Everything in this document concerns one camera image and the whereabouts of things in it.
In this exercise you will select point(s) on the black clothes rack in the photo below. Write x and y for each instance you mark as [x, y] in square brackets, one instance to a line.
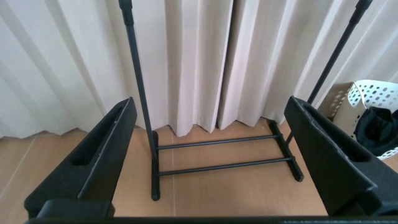
[137, 62]

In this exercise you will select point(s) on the white laundry basket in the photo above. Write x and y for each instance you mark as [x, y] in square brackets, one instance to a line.
[373, 93]

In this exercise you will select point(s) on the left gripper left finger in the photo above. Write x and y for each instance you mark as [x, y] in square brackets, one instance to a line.
[102, 161]

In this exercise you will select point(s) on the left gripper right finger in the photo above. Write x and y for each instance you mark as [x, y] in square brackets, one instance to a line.
[329, 168]

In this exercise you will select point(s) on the black garment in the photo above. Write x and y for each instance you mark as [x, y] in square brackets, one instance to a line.
[373, 130]

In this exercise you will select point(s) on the white curtain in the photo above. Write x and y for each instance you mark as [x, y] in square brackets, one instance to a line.
[273, 62]
[77, 62]

